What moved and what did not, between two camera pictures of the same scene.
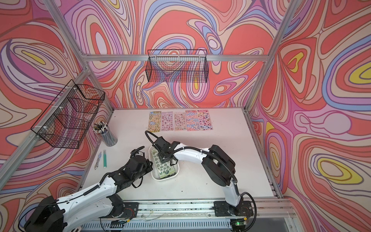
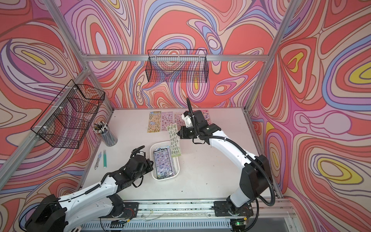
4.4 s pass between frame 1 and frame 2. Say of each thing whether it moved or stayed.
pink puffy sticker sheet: stayed
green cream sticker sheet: moved
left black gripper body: stayed
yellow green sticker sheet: stayed
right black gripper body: moved
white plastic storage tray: stayed
